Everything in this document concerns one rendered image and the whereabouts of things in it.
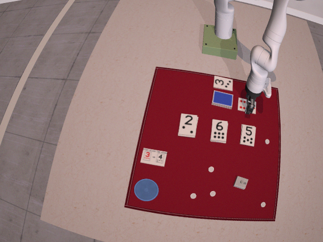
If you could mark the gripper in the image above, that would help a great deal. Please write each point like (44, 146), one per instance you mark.
(252, 93)

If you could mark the blue-backed plywood card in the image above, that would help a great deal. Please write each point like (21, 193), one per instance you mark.
(242, 104)

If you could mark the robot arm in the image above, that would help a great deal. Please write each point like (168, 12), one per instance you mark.
(262, 65)

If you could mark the blue-backed card stock pile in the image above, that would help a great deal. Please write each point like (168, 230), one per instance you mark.
(222, 98)

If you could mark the white card pile five pips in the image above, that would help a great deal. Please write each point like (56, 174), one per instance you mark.
(248, 134)

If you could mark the white card three pips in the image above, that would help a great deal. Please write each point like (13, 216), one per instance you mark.
(222, 82)

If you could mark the white card pile six pips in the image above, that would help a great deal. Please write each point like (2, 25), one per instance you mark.
(219, 131)

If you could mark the white card pile two pips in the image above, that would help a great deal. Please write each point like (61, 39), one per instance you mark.
(188, 131)

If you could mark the pale wide rule card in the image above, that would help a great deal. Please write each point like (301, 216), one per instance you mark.
(154, 157)

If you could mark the grey block with peg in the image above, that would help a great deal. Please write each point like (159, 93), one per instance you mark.
(241, 182)

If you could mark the red felt mat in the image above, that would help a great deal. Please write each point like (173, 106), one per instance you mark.
(176, 189)

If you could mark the blue flat disc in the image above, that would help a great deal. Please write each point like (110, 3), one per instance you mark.
(146, 189)

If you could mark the pale beige stone table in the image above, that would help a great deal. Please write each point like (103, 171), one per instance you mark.
(101, 126)

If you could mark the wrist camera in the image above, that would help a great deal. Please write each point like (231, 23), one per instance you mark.
(267, 88)

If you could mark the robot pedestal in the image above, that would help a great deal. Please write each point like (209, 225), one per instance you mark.
(219, 48)

